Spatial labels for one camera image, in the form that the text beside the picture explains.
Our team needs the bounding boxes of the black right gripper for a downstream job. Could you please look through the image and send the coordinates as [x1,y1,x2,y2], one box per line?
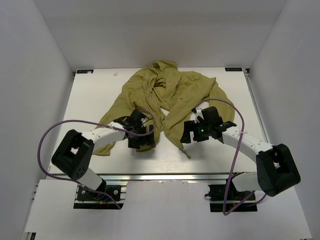
[180,119,212,144]

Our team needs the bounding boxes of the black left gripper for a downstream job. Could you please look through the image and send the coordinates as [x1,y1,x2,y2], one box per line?
[128,124,156,150]

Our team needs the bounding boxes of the olive yellow jacket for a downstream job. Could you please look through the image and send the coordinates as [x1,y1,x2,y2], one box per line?
[99,60,235,150]

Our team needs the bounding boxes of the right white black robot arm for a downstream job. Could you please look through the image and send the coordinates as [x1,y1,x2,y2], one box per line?
[180,106,301,200]

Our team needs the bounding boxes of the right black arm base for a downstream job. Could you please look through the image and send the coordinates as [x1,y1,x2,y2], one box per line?
[204,184,258,213]

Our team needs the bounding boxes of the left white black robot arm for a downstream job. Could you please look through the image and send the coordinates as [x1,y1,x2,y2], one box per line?
[51,110,156,200]

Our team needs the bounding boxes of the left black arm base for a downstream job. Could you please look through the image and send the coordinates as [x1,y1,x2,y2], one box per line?
[73,184,127,210]

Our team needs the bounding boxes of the right blue corner label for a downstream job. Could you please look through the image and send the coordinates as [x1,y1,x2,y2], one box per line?
[224,67,243,72]

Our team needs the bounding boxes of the blue corner label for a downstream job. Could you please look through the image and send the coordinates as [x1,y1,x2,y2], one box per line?
[224,67,243,72]
[76,69,94,74]

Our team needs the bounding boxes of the left blue corner label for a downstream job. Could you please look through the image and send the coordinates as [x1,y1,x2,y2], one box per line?
[76,69,94,74]

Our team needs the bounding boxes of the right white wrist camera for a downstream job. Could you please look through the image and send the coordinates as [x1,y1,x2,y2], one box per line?
[191,107,204,123]

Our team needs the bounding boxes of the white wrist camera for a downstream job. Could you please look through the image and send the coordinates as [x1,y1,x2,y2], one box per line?
[191,107,204,123]
[140,117,150,126]

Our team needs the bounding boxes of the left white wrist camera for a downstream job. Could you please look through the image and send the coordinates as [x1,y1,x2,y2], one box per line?
[140,117,150,126]

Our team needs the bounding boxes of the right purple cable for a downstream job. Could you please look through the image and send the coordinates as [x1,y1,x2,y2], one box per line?
[191,98,268,216]

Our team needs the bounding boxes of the purple cable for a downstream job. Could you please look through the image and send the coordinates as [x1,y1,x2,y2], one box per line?
[191,98,268,216]
[37,108,157,210]

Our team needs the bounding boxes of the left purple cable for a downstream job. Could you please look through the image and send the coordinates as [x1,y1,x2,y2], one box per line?
[37,108,157,210]

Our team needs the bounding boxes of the aluminium front rail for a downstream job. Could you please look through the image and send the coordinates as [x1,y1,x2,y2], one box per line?
[44,172,258,182]

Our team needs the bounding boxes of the aluminium rail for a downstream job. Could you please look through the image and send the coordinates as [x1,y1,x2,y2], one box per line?
[243,68,270,143]
[44,172,258,182]

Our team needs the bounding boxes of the aluminium right side rail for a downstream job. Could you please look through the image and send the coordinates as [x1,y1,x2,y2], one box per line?
[243,68,270,143]

